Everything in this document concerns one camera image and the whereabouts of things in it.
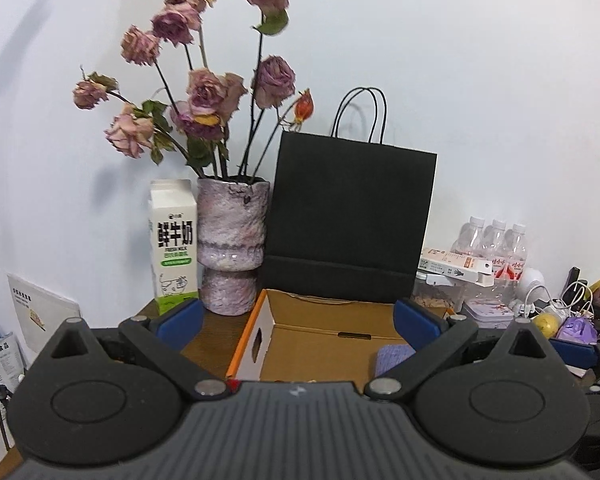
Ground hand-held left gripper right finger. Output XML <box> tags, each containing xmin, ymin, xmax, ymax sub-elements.
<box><xmin>362</xmin><ymin>297</ymin><xmax>556</xmax><ymax>403</ymax></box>

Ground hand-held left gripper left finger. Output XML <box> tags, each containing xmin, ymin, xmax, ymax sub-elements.
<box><xmin>37</xmin><ymin>299</ymin><xmax>231</xmax><ymax>402</ymax></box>

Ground purple linen pouch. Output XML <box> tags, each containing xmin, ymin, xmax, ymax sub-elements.
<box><xmin>371</xmin><ymin>344</ymin><xmax>416</xmax><ymax>378</ymax></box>

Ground red cardboard box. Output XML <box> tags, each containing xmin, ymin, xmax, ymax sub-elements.
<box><xmin>225</xmin><ymin>287</ymin><xmax>456</xmax><ymax>388</ymax></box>

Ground purple tissue pack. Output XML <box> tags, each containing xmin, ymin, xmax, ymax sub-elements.
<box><xmin>555</xmin><ymin>315</ymin><xmax>598</xmax><ymax>343</ymax></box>

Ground clear plastic container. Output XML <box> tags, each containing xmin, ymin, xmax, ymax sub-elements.
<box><xmin>412</xmin><ymin>272</ymin><xmax>468</xmax><ymax>317</ymax></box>

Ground white green milk carton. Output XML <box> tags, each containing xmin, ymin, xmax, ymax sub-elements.
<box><xmin>148</xmin><ymin>179</ymin><xmax>199</xmax><ymax>315</ymax></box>

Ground silver tin box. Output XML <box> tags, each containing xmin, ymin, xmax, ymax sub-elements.
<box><xmin>461</xmin><ymin>297</ymin><xmax>516</xmax><ymax>331</ymax></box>

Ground white orange flat carton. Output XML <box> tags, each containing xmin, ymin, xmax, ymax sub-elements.
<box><xmin>426</xmin><ymin>247</ymin><xmax>491</xmax><ymax>267</ymax></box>

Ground small white fan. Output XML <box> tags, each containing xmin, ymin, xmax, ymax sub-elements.
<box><xmin>515</xmin><ymin>267</ymin><xmax>548</xmax><ymax>306</ymax></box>

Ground purple ceramic vase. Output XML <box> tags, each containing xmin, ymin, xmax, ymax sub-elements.
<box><xmin>196</xmin><ymin>176</ymin><xmax>271</xmax><ymax>317</ymax></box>

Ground clear water bottle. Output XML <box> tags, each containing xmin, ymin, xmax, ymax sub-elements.
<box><xmin>502</xmin><ymin>222</ymin><xmax>529</xmax><ymax>281</ymax></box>
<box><xmin>482</xmin><ymin>219</ymin><xmax>507</xmax><ymax>262</ymax></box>
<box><xmin>452</xmin><ymin>216</ymin><xmax>486</xmax><ymax>261</ymax></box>

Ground black paper bag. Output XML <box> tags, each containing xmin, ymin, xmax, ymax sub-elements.
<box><xmin>257</xmin><ymin>87</ymin><xmax>438</xmax><ymax>306</ymax></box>

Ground white blue packet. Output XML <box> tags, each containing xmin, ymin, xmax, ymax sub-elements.
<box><xmin>0</xmin><ymin>320</ymin><xmax>27</xmax><ymax>397</ymax></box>

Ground dried pink rose bouquet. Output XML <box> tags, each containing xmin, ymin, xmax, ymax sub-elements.
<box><xmin>72</xmin><ymin>0</ymin><xmax>313</xmax><ymax>181</ymax></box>

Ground white charging cable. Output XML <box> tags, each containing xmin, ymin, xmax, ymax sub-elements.
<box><xmin>510</xmin><ymin>282</ymin><xmax>591</xmax><ymax>322</ymax></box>

